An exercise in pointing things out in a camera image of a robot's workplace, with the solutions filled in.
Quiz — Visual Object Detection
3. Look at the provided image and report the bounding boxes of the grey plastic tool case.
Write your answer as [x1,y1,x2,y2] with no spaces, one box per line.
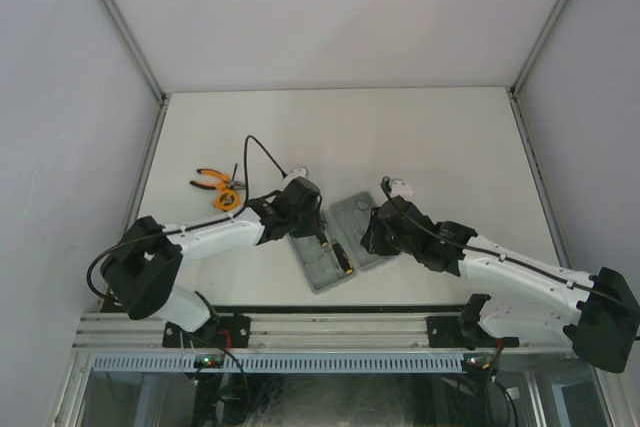
[288,191,392,294]

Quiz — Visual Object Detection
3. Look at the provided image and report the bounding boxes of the orange tape measure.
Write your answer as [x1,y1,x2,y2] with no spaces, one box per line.
[213,189,241,212]

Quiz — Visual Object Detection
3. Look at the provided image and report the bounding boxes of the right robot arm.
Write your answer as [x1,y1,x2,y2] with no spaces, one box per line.
[361,196,639,373]

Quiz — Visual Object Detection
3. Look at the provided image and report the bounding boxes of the slotted grey cable duct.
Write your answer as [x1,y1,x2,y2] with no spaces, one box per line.
[91,352,464,374]

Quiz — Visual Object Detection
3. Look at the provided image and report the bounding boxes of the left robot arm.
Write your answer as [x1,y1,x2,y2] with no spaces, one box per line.
[100,176,323,347]

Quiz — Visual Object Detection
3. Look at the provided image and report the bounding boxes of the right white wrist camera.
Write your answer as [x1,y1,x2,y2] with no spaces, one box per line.
[388,178,414,199]

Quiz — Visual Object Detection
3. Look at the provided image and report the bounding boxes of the right camera black cable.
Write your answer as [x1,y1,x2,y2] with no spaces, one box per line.
[379,175,640,341]

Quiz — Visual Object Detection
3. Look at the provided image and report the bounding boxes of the aluminium frame post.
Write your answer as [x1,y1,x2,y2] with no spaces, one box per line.
[96,0,166,106]
[509,0,573,97]

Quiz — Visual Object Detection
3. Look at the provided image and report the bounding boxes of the aluminium front rail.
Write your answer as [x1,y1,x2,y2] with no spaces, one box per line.
[72,310,581,351]

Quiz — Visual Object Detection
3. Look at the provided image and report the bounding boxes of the orange handled pliers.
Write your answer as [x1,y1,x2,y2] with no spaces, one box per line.
[189,168,246,191]

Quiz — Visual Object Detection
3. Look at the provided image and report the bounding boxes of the left camera black cable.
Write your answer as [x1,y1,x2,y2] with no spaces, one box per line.
[85,134,291,301]

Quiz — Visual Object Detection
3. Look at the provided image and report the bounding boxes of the left aluminium frame post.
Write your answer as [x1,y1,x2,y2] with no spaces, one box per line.
[96,0,166,106]

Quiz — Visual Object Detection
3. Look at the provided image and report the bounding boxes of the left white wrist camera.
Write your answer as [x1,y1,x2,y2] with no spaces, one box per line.
[283,166,309,184]

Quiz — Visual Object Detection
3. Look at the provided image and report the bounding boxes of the camera black cable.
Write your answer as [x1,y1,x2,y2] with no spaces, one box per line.
[379,175,640,341]
[85,134,291,301]

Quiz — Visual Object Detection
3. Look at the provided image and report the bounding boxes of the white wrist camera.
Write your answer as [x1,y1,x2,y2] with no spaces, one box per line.
[283,166,309,184]
[388,178,414,199]

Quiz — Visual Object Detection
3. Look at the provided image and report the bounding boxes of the right aluminium frame post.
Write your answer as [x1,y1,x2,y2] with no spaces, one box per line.
[509,0,573,97]

